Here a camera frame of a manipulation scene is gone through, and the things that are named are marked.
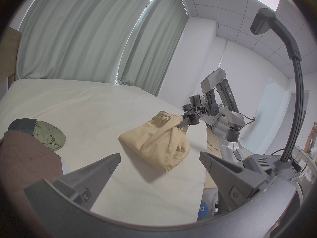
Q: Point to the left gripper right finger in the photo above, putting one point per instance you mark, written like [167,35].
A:
[232,180]

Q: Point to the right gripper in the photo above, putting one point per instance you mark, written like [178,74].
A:
[193,119]

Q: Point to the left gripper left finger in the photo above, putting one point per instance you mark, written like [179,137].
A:
[96,172]

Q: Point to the tan shorts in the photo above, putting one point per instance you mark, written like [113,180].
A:
[153,142]

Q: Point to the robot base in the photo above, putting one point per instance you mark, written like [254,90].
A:
[260,165]

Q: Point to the person's forearm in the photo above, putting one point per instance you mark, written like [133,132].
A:
[310,140]

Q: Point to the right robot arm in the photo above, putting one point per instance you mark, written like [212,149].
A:
[213,79]

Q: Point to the bed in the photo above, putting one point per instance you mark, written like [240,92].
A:
[99,108]

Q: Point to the green garment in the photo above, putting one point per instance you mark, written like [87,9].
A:
[49,137]

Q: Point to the brown garment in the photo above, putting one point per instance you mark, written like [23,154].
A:
[24,162]

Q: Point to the pale grey-green curtain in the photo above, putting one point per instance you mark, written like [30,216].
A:
[74,33]
[153,53]

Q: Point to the black garment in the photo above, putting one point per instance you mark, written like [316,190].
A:
[21,125]

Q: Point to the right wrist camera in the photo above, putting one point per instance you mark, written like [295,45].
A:
[187,107]

